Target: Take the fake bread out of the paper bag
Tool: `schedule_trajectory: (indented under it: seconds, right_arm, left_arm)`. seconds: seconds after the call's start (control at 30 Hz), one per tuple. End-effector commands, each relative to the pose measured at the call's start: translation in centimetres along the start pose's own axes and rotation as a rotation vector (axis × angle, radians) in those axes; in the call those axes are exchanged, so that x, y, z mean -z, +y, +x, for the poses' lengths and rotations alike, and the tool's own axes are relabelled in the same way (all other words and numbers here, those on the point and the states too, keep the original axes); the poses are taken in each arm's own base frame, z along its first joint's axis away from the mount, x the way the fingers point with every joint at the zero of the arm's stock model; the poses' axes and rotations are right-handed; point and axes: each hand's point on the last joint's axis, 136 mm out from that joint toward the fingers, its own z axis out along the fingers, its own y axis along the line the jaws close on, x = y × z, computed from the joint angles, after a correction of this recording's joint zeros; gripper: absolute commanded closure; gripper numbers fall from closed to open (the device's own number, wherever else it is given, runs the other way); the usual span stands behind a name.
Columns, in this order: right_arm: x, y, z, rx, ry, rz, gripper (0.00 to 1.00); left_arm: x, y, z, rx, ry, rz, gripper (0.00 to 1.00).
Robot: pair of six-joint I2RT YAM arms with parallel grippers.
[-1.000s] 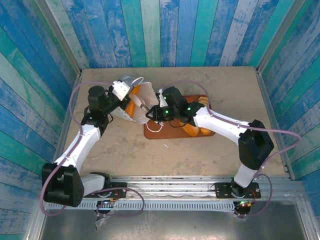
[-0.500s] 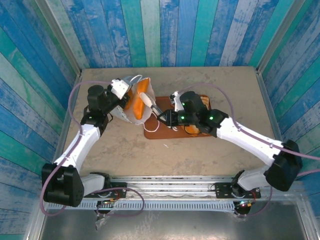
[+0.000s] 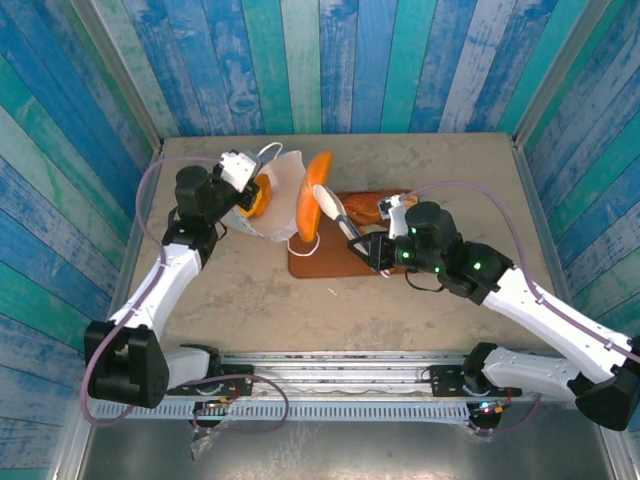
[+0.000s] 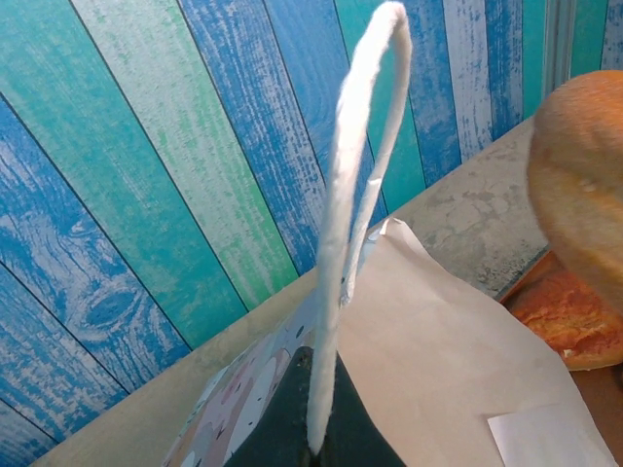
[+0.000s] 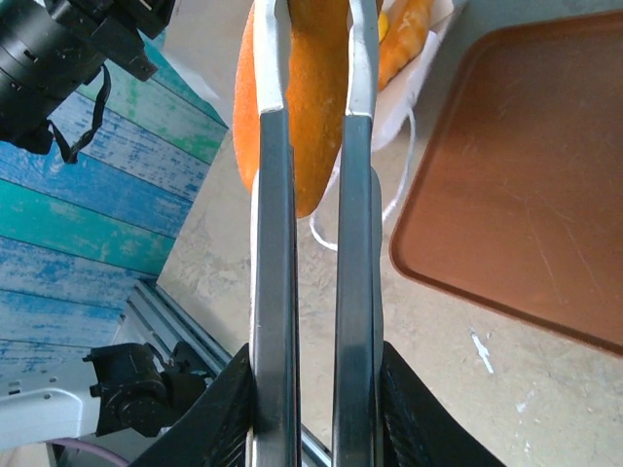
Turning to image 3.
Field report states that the yellow fake doughnut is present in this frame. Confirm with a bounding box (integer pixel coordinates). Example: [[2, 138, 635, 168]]
[[244, 172, 275, 219]]

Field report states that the white paper bag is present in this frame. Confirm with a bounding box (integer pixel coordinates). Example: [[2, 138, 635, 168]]
[[219, 141, 321, 259]]

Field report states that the brown flaky fake pastry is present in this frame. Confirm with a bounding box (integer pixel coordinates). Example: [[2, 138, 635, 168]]
[[342, 192, 389, 224]]

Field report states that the long orange fake baguette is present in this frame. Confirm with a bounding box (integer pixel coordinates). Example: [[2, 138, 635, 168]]
[[295, 151, 335, 245]]

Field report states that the brown plastic tray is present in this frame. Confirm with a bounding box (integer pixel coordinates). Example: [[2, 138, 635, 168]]
[[288, 188, 426, 280]]

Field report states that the grey metal base panel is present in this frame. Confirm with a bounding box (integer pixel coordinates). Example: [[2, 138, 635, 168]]
[[74, 417, 619, 480]]

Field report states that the clear plastic scrap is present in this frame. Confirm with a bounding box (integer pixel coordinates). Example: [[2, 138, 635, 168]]
[[188, 430, 224, 461]]

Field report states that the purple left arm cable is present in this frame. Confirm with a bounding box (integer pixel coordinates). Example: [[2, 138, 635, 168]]
[[79, 155, 291, 435]]

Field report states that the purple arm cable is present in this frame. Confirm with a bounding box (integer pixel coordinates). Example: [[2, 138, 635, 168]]
[[79, 155, 291, 435], [397, 180, 640, 436]]

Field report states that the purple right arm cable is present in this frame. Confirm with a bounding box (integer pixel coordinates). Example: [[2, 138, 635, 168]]
[[397, 180, 640, 436]]

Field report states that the aluminium mounting rail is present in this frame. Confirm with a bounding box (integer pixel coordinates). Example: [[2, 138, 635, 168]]
[[219, 349, 609, 404]]

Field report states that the aluminium frame post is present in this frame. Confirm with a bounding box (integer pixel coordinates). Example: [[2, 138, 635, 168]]
[[513, 0, 604, 149], [69, 0, 165, 154]]

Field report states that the white slotted cable duct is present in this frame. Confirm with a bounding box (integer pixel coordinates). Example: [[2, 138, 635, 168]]
[[92, 401, 474, 425]]

